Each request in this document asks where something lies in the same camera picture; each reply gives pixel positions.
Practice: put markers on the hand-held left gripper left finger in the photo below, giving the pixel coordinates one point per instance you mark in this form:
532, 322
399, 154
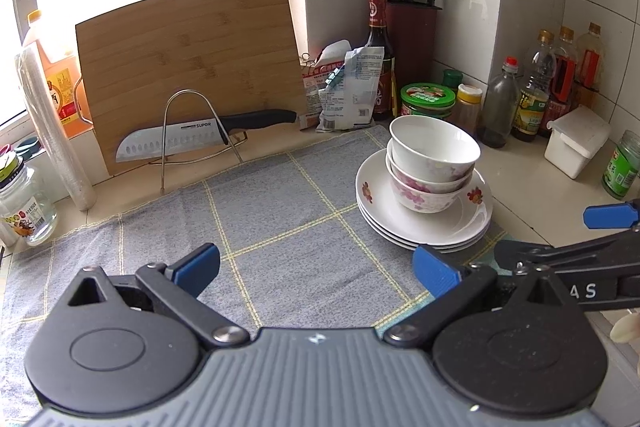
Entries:
197, 269

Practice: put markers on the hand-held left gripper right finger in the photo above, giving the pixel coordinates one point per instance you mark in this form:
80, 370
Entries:
435, 274

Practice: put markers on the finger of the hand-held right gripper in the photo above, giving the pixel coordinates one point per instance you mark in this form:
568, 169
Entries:
530, 254
612, 215

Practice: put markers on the white floral plate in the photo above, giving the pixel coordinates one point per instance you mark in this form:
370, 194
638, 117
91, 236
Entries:
395, 244
380, 217
390, 238

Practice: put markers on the white floral bowl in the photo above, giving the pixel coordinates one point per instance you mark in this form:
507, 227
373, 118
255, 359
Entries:
425, 186
420, 202
430, 142

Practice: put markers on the person's right hand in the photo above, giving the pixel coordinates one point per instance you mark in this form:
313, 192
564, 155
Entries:
626, 331

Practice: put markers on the glass jar with green label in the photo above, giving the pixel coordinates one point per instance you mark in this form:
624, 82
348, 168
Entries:
620, 172

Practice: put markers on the white seasoning box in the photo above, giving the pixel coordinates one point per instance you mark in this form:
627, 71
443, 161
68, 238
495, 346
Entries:
575, 147

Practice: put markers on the grey and teal kitchen towel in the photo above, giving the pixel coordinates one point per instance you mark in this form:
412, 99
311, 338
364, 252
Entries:
300, 267

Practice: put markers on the oil bottle with yellow-green label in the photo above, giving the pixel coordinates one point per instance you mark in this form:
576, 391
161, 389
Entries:
532, 107

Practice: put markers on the red-capped glass bottle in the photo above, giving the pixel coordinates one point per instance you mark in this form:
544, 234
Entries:
500, 112

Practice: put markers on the dark bottle with red label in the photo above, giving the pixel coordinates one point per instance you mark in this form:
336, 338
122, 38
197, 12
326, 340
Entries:
564, 72

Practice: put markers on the amber bottle with red label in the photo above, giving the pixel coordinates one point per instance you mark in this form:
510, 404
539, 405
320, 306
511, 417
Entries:
590, 62

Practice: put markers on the yellow-lidded spice jar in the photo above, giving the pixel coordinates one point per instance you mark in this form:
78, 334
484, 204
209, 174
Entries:
467, 107

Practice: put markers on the glass jar with yellow-green lid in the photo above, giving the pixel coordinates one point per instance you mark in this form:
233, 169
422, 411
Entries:
27, 212

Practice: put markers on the small green-capped bottle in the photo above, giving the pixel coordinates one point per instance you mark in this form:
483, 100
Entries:
451, 78

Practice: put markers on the tall plastic wrap roll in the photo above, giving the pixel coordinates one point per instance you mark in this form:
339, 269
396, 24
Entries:
55, 132

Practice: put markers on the white bag with blue print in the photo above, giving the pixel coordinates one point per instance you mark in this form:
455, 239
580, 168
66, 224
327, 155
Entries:
355, 92

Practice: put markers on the red and white packet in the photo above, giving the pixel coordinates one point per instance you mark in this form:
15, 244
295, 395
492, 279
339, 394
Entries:
312, 89

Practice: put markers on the wooden cutting board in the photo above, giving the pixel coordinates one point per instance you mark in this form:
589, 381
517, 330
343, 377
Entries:
190, 47

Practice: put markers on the orange cooking oil jug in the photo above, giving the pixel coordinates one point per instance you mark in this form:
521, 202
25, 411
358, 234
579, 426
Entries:
60, 92

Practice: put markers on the dark red knife block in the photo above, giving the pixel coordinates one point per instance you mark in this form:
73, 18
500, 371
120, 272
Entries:
415, 47

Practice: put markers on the dark soy sauce bottle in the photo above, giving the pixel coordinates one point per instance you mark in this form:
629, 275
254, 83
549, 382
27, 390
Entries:
378, 42

